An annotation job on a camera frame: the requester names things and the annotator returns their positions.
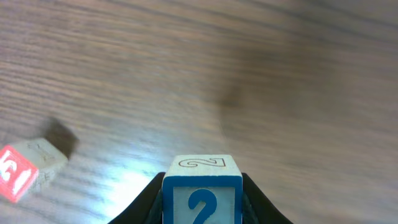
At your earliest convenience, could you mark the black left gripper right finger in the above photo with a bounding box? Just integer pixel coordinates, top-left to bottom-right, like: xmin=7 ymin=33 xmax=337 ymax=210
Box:
xmin=242 ymin=173 xmax=293 ymax=224

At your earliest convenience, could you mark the blue number 2 block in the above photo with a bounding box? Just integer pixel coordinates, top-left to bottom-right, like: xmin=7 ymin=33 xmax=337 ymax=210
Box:
xmin=162 ymin=154 xmax=243 ymax=224

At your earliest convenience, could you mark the red number 3 block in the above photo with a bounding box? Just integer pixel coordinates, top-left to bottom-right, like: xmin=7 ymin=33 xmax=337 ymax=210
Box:
xmin=1 ymin=138 xmax=68 ymax=203

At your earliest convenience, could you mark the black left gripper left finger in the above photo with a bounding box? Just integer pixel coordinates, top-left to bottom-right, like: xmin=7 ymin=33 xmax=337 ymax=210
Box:
xmin=109 ymin=172 xmax=165 ymax=224

